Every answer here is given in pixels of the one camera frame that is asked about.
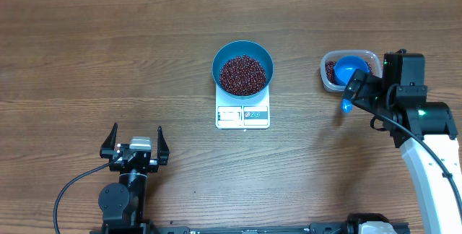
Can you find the blue plastic scoop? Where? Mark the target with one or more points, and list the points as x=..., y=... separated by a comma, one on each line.
x=346, y=66

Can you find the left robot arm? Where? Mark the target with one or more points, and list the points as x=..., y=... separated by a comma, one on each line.
x=122, y=203

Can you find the white digital kitchen scale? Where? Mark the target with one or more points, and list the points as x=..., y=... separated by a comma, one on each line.
x=242, y=112

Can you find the blue metal bowl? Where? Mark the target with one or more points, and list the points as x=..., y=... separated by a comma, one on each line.
x=240, y=48

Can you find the red beans in container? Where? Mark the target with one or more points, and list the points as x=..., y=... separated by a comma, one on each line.
x=329, y=66

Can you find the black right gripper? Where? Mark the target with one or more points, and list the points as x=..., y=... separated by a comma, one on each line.
x=368, y=84

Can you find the clear plastic bean container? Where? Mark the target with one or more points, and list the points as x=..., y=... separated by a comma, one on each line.
x=366, y=55

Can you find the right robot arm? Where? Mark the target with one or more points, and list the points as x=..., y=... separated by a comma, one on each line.
x=424, y=132

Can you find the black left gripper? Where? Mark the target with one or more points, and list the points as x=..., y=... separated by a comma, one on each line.
x=162, y=153

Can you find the red beans in bowl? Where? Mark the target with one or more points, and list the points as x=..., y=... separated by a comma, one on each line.
x=242, y=76

